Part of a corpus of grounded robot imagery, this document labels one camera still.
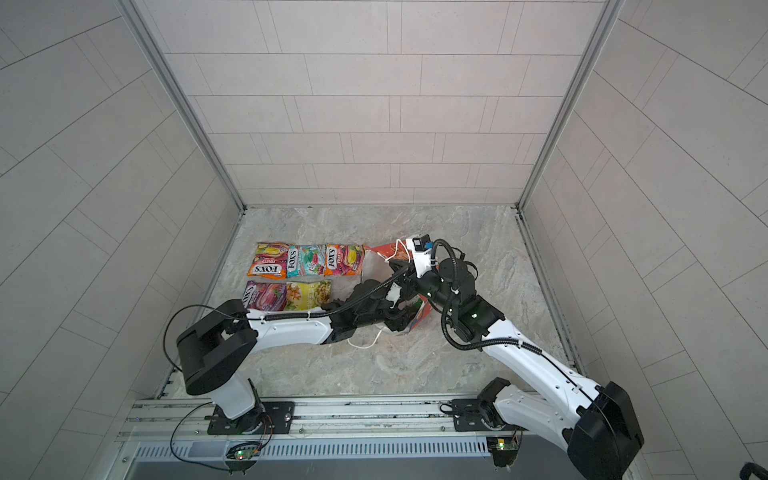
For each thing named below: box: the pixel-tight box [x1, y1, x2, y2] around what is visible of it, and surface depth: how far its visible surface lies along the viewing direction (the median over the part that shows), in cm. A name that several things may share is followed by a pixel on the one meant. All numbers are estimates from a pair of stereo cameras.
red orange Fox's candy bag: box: [247, 242, 290, 280], surface depth 98 cm
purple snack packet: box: [242, 281, 287, 312], surface depth 91 cm
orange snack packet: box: [324, 244, 366, 276], surface depth 99 cm
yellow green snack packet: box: [286, 279, 332, 311], surface depth 91 cm
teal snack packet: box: [286, 245, 326, 278], surface depth 98 cm
